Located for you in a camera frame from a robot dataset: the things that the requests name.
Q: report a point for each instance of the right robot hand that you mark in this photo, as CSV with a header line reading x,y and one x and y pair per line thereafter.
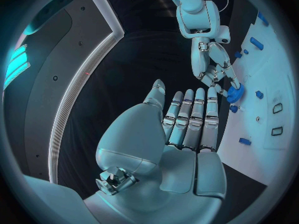
x,y
201,59

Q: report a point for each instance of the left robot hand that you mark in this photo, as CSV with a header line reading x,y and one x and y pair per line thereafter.
x,y
177,171

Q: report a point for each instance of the blue gear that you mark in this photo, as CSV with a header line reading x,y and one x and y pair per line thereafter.
x,y
233,95

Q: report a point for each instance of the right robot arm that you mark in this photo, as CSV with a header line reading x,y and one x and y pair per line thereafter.
x,y
193,3

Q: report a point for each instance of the white task board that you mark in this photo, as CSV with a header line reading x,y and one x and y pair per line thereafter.
x,y
257,74

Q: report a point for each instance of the blue plug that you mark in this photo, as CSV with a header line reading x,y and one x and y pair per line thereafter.
x,y
238,54

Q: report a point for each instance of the blue long cylinder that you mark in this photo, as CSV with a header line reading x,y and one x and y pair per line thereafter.
x,y
263,19
256,43

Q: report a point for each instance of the blue short cylinder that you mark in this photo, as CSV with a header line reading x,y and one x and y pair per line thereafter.
x,y
244,141
259,94

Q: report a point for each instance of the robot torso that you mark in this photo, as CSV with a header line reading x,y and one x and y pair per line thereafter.
x,y
70,59

